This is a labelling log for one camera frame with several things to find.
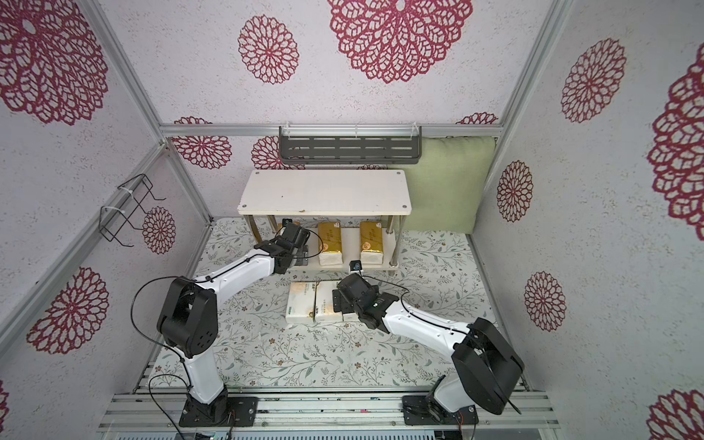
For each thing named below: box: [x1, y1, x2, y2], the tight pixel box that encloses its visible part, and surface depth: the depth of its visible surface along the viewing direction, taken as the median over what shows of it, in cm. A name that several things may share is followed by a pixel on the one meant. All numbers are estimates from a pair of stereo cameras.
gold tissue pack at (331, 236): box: [318, 221, 343, 266], surface depth 99 cm
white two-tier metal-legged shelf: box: [237, 168, 413, 274], surface depth 92 cm
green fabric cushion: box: [386, 135, 497, 235], surface depth 98 cm
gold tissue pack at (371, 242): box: [359, 220, 385, 265], surface depth 97 cm
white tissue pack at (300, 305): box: [286, 281, 317, 323], surface depth 93 cm
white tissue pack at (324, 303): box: [316, 280, 343, 317], surface depth 92 cm
